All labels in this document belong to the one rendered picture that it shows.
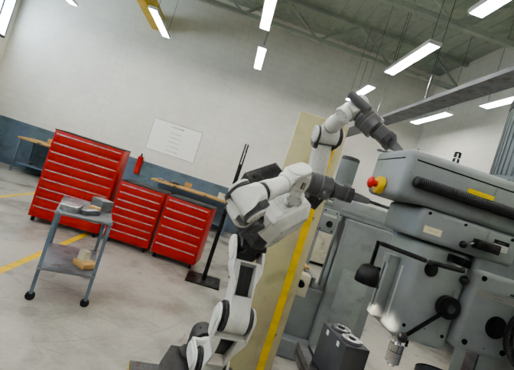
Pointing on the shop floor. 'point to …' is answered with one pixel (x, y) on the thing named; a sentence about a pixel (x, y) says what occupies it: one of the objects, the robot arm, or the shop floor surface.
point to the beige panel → (283, 263)
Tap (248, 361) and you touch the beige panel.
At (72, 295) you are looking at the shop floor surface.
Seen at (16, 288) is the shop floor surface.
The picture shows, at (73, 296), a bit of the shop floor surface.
